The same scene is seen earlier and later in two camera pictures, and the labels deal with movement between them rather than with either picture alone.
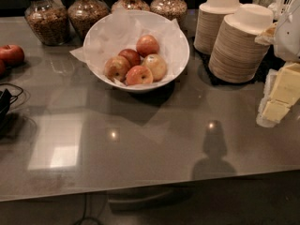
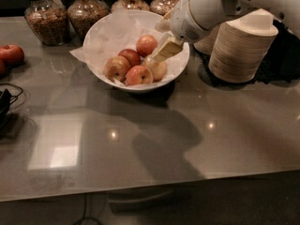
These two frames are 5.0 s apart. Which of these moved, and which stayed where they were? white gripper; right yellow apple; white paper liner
Moved: white gripper
Stayed: white paper liner; right yellow apple
